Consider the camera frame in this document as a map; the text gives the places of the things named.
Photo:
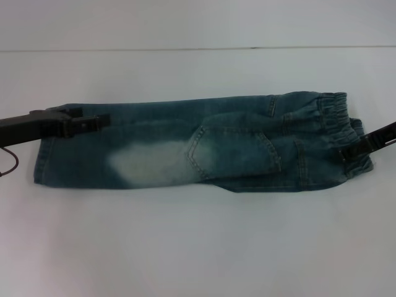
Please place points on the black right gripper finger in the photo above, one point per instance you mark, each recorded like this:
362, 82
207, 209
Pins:
368, 143

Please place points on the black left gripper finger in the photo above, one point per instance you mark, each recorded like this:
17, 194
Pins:
86, 124
74, 113

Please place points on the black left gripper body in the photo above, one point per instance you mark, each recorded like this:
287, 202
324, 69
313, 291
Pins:
31, 125

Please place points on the blue denim shorts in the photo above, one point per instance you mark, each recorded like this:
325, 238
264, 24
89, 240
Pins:
204, 148

